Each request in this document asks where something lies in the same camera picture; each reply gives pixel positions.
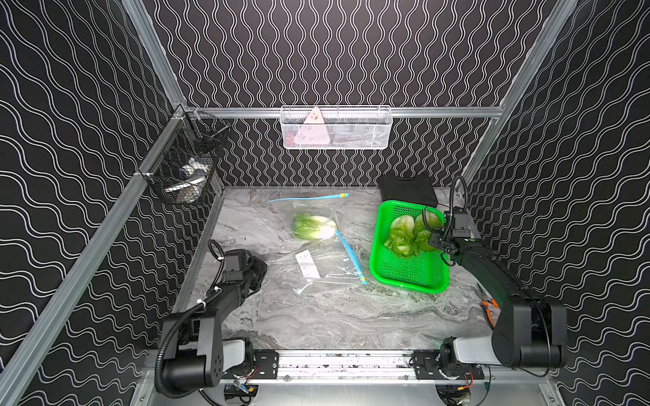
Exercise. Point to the white wire wall basket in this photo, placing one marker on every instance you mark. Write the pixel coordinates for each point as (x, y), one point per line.
(358, 127)

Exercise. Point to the crumpled items in black basket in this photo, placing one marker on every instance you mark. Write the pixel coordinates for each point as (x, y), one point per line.
(193, 179)

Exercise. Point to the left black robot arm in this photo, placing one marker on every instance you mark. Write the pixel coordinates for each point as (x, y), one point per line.
(192, 353)

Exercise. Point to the clear zip-top bag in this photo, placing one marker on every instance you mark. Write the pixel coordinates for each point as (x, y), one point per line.
(319, 267)
(325, 206)

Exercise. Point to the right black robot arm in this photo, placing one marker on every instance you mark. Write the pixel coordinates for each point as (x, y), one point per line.
(531, 330)

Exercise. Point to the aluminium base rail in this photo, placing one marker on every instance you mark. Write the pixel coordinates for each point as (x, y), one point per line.
(371, 367)

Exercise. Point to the green plastic basket tray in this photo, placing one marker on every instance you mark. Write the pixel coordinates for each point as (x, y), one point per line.
(426, 273)

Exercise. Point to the cabbage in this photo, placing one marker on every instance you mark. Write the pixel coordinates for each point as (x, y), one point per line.
(401, 239)
(425, 231)
(309, 227)

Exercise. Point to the pink triangular packet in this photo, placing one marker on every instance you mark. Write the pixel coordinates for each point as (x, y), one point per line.
(313, 131)

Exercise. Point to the black wire wall basket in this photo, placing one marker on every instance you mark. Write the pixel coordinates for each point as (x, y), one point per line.
(197, 135)

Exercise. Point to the black plastic case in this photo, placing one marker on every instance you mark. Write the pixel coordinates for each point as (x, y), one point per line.
(416, 190)

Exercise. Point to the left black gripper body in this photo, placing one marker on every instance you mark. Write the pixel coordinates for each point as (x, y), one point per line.
(256, 271)

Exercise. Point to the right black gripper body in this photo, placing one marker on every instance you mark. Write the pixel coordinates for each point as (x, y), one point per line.
(439, 239)

